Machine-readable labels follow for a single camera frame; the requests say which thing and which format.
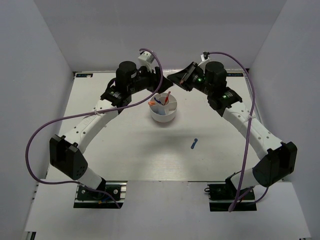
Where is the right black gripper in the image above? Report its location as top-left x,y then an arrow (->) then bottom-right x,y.
167,62 -> 213,97

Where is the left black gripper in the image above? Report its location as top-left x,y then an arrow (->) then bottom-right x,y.
127,63 -> 174,95

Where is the red ballpoint pen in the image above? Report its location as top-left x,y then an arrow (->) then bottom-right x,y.
163,91 -> 171,106

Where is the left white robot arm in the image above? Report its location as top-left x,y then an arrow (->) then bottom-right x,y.
49,61 -> 173,200

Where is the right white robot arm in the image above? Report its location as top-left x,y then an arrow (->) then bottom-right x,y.
167,61 -> 298,200

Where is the white round divided organizer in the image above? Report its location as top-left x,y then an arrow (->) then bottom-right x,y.
149,92 -> 178,123

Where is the small blue clip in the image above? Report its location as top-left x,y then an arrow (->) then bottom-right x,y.
190,138 -> 198,149

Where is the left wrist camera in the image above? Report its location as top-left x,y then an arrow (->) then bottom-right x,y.
138,51 -> 155,73

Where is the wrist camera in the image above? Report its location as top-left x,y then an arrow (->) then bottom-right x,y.
138,51 -> 155,73
198,51 -> 211,68

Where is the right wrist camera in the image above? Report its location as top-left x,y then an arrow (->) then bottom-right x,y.
198,51 -> 211,68

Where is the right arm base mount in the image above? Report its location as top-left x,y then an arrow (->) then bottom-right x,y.
204,183 -> 257,212

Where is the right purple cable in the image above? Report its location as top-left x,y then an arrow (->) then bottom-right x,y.
207,51 -> 270,213

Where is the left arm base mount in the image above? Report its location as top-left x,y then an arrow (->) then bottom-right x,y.
73,181 -> 127,209

